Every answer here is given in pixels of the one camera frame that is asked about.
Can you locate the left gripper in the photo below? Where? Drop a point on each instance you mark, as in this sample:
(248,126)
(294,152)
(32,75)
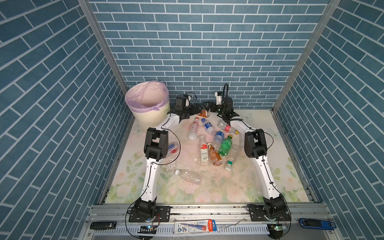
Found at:
(192,111)

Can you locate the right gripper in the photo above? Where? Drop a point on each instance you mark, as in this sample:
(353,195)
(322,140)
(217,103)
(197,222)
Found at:
(213,105)

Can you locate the brown Nescafe coffee bottle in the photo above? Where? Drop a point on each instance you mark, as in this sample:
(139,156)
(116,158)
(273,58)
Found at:
(204,113)

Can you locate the frosted tall clear bottle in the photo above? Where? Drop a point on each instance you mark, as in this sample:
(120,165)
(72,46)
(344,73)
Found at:
(242,138)

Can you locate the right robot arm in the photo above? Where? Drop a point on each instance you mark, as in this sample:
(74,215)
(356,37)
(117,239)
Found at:
(255,147)

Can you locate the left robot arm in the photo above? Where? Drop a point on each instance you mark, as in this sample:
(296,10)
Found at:
(156,149)

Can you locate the white bin with pink liner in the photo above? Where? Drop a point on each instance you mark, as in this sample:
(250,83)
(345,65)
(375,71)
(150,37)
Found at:
(149,102)

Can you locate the clear bottle blue label blue cap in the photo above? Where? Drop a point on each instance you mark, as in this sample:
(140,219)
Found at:
(208,127)

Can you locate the white bottle with red cap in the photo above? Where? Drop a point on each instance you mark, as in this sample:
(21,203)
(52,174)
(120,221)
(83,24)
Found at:
(194,129)

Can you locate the clear bottle red label yellow cap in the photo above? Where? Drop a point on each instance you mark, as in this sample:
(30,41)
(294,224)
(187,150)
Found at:
(227,128)

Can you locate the Pocari Sweat clear bottle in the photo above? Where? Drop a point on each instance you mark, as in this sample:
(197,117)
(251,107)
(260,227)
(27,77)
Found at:
(218,140)

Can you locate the green soda bottle yellow cap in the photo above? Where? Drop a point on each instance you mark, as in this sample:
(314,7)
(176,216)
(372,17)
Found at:
(226,146)

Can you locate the clear bottle red white label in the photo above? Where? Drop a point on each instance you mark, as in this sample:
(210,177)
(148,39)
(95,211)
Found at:
(204,150)

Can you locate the flat bottle blue red label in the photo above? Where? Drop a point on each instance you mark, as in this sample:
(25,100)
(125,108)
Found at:
(173,148)

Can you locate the clear bottle with green cap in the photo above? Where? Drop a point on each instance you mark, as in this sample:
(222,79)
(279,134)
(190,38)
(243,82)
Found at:
(231,157)

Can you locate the brown tea bottle white cap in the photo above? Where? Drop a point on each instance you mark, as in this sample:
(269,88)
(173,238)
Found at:
(214,156)

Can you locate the crushed clear bottle white cap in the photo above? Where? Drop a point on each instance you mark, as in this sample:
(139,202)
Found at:
(189,176)

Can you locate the white red blue tube package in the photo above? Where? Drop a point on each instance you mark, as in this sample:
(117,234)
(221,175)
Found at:
(198,226)

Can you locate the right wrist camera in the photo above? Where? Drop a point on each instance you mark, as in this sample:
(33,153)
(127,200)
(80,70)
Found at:
(219,97)

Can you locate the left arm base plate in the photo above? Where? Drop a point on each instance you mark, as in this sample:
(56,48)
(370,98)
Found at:
(159,213)

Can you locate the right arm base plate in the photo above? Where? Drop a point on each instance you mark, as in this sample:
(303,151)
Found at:
(260,213)

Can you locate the white slotted cable duct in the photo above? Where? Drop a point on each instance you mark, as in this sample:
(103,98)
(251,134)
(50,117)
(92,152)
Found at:
(168,230)

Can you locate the blue black device on rail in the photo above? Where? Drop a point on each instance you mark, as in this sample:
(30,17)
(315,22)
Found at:
(317,224)

